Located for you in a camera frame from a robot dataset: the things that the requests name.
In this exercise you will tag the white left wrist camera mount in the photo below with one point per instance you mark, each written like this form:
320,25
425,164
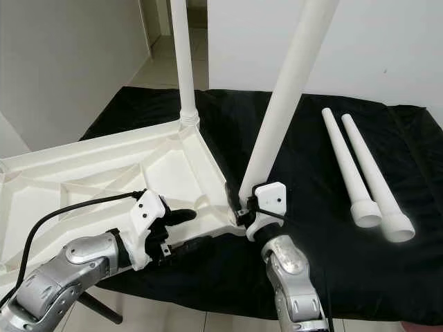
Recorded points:
149,211

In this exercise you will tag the white plastic table leg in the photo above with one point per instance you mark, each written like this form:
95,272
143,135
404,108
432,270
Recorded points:
184,62
371,169
346,162
286,97

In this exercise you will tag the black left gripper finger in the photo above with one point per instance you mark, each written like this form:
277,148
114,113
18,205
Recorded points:
192,246
180,218

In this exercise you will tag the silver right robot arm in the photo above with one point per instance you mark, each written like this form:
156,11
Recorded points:
291,270

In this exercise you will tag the black cloth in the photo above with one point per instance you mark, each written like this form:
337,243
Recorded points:
318,270

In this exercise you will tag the black metal stand leg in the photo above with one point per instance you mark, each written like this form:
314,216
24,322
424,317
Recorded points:
100,309

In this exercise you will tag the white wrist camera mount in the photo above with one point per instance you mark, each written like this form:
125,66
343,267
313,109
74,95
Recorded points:
149,211
271,197

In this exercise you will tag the white door frame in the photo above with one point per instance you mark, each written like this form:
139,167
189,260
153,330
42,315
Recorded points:
161,15

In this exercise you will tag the cream plastic table top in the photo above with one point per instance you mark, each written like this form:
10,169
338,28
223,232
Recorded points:
97,166

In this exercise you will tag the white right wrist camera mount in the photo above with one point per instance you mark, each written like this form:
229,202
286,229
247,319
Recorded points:
271,197

